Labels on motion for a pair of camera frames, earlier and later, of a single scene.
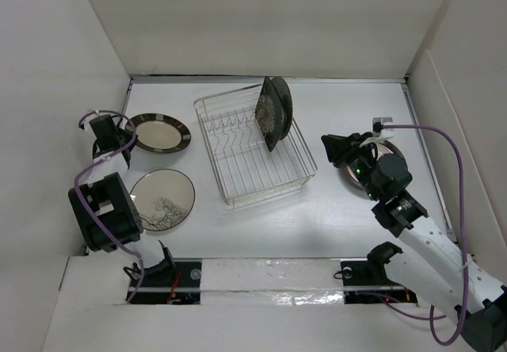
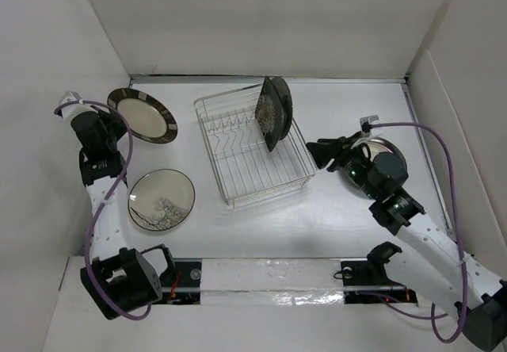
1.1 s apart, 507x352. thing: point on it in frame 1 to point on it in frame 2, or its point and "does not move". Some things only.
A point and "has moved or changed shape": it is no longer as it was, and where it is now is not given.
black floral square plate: (270, 114) does not move
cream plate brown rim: (384, 147) does not move
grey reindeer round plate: (287, 99) does not move
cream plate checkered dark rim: (159, 132) has moved or changed shape
